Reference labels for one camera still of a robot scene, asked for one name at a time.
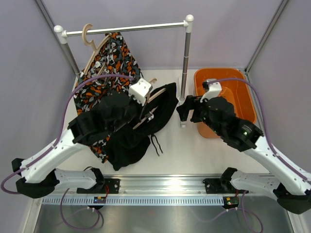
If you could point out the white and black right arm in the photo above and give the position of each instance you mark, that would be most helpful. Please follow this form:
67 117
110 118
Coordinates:
290 185

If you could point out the silver clothes rack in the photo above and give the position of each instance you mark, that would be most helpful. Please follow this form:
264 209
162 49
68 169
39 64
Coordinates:
187 24

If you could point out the wooden hanger with camo shorts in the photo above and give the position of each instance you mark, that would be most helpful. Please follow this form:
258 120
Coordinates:
93 54

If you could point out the orange plastic basket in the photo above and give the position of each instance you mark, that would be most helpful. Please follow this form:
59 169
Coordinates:
235 92

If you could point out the black shorts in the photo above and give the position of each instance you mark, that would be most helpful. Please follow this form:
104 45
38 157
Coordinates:
128 145

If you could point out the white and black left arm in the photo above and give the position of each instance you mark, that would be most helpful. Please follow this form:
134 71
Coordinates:
40 175

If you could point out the orange camouflage shorts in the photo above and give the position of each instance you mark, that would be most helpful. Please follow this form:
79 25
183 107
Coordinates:
113 58

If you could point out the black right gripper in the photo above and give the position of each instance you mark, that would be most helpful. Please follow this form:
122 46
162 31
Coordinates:
183 110

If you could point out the white slotted cable duct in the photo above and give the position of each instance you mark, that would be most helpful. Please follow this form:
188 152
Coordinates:
135 201

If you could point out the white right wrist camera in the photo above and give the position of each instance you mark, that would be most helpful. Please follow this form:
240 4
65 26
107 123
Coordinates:
212 89

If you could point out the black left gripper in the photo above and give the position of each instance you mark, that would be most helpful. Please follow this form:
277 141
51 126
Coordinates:
140 108

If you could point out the aluminium mounting rail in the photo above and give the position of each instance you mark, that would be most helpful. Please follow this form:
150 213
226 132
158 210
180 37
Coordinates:
178 186

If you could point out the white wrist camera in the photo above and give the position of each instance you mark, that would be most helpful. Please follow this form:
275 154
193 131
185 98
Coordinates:
140 90
212 89

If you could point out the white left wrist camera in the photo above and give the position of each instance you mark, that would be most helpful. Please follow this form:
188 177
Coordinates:
140 90

